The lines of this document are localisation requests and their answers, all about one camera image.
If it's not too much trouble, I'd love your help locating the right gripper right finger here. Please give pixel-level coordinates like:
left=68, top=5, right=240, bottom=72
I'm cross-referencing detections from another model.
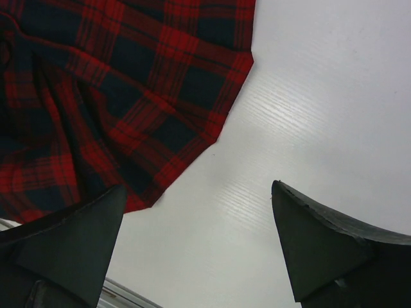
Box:
left=272, top=180, right=410, bottom=307

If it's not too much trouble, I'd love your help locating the red plaid pleated skirt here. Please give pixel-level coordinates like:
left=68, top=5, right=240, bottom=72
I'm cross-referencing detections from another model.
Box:
left=1, top=1, right=255, bottom=223

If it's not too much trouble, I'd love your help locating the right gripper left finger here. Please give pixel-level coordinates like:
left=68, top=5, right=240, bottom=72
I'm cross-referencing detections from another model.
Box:
left=1, top=185, right=127, bottom=307

